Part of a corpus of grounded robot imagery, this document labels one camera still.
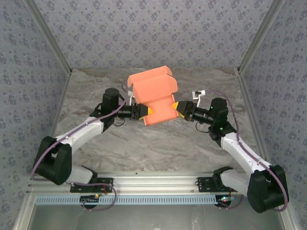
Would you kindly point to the orange paper box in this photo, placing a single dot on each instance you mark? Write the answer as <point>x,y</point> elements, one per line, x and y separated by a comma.
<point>156,95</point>

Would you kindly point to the small circuit board with LED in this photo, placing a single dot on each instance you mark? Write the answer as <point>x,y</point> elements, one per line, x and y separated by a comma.
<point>90,199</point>
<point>225,198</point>

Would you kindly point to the grey metal sheet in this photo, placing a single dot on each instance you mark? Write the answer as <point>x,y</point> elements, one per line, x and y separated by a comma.
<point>156,218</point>

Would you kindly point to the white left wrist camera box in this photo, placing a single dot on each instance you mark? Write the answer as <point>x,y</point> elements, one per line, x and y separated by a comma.
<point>130,94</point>

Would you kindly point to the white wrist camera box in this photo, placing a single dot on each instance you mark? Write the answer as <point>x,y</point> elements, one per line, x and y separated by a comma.
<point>130,94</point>
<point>199,93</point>

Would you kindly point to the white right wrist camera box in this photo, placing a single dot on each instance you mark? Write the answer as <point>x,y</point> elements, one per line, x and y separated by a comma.
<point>199,93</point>

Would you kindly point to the aluminium table side rail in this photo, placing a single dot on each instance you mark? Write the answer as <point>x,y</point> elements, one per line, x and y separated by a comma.
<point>249,107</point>
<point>60,100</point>

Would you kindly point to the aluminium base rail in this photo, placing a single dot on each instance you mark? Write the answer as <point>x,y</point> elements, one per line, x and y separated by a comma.
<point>156,182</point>

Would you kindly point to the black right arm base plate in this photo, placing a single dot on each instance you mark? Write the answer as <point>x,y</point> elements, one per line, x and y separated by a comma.
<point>204,184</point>

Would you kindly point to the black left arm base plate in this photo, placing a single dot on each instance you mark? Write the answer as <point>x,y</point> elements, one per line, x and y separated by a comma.
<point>105,184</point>

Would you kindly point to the aluminium frame corner post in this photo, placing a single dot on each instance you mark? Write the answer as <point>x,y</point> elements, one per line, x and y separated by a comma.
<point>50,36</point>
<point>258,36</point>

